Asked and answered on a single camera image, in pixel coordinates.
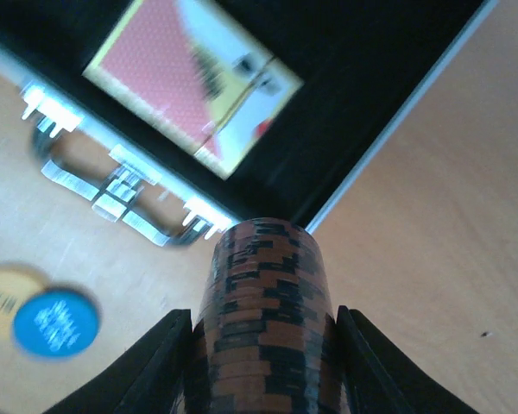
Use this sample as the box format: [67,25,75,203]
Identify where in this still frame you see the brown black chip stack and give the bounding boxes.
[176,218,349,413]

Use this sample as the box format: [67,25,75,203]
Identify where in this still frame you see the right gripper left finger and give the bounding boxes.
[47,310,192,413]

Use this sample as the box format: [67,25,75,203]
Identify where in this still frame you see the orange round button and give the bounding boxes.
[0,261,49,340]

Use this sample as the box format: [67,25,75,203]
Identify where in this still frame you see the aluminium poker case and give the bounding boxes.
[0,1,494,247]

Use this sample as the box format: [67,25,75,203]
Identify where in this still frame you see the blue small blind button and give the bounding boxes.
[11,286,102,361]

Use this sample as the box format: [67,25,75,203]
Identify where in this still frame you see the red playing card deck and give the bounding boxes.
[84,0,302,179]

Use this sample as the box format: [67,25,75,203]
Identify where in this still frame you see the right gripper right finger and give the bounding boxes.
[336,305,475,413]

